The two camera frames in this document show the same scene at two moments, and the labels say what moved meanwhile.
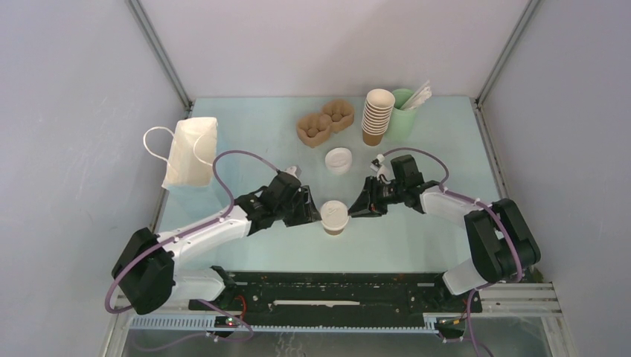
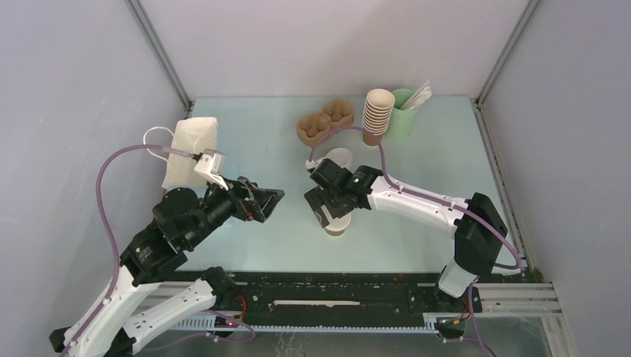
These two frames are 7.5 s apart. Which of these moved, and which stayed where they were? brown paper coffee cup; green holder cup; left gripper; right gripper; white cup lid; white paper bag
Moved: right gripper; left gripper
Stayed: white cup lid; green holder cup; brown paper coffee cup; white paper bag
